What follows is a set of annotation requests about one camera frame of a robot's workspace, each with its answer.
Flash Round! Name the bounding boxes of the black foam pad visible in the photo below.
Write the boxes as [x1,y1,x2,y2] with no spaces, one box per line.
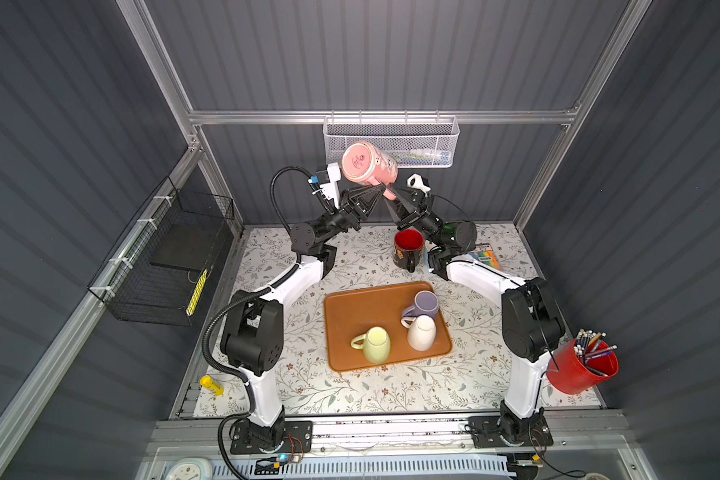
[149,225,224,273]

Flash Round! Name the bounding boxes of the purple mug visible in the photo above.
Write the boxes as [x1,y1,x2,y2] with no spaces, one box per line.
[402,290,440,319]

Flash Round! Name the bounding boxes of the markers in white basket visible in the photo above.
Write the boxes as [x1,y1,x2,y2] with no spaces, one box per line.
[391,148,453,168]

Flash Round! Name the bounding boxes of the pink mug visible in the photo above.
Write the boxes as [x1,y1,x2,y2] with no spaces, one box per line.
[340,141,398,200]

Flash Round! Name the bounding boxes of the white wire wall basket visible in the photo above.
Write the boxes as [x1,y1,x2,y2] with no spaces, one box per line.
[322,113,460,163]

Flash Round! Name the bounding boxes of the black mug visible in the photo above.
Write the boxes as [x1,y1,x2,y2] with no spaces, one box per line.
[393,229,425,273]

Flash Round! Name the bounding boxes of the white ventilated cable duct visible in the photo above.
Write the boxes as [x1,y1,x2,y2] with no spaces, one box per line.
[233,454,517,479]

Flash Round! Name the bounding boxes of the yellow marker in basket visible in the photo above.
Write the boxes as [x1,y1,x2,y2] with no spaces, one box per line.
[185,269,208,317]

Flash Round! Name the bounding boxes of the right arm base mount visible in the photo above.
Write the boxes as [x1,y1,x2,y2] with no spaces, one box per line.
[464,403,554,449]

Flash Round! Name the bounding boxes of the white mug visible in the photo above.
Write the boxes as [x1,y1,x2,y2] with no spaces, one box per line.
[401,315,436,351]

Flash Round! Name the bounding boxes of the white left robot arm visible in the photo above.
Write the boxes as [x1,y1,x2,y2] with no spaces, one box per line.
[204,185,384,429]

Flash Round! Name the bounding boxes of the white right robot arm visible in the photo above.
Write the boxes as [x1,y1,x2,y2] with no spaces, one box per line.
[386,184,565,420]

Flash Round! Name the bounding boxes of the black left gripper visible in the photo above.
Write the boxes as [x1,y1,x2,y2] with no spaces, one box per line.
[312,187,380,250]

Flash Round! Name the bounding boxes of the light green mug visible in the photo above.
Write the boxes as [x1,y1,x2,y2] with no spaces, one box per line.
[350,326,391,364]

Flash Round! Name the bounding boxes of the highlighter marker pack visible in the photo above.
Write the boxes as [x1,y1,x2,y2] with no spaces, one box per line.
[469,243,502,270]

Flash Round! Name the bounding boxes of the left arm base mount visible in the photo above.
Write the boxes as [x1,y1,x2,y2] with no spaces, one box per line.
[228,420,314,455]

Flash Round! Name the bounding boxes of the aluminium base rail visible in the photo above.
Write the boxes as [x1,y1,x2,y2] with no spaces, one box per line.
[146,409,635,458]

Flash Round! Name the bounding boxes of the black corrugated cable hose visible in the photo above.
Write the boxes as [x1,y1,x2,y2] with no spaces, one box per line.
[200,166,319,480]

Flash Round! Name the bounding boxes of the small yellow object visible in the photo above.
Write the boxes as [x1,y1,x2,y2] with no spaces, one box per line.
[199,375,225,396]

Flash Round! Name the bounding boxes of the red pencil cup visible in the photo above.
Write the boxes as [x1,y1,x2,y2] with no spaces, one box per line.
[546,341,620,395]

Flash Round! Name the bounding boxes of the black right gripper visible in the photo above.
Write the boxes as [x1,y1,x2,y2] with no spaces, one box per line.
[383,193,447,256]

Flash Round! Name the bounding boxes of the orange wooden tray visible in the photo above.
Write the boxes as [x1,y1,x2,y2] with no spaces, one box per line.
[323,281,453,372]

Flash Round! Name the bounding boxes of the white clock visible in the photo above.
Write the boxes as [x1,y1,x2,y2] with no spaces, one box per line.
[164,457,213,480]

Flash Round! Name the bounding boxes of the black wire wall basket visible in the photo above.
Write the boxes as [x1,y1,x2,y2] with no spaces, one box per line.
[88,178,237,327]

